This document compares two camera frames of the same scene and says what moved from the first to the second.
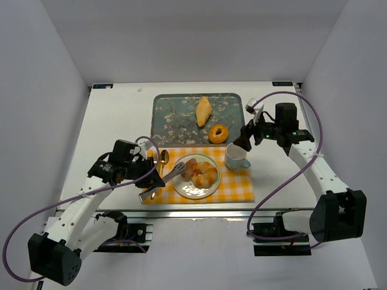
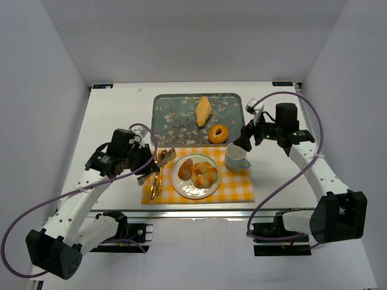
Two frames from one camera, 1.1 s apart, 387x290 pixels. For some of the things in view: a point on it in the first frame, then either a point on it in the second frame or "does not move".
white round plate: (186, 187) does not move
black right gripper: (251, 133) does not move
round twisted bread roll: (204, 174) does not move
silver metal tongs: (179, 169) to (170, 154)
